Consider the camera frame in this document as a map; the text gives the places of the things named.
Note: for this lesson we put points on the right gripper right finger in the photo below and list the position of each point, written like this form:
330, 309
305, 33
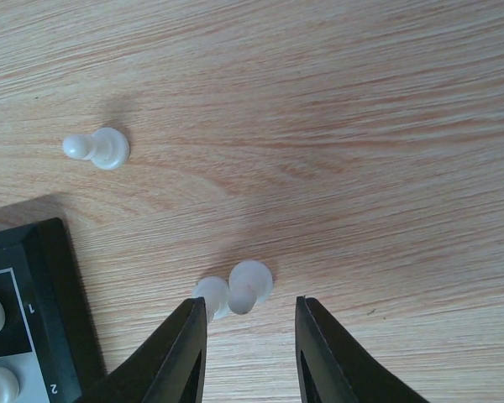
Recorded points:
333, 367

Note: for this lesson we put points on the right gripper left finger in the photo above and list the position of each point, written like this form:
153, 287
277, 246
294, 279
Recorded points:
168, 367

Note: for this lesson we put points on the white chess pawn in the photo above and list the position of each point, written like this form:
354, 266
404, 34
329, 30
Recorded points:
9, 386

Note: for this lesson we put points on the black and silver chessboard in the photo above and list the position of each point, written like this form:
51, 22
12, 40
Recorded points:
48, 341

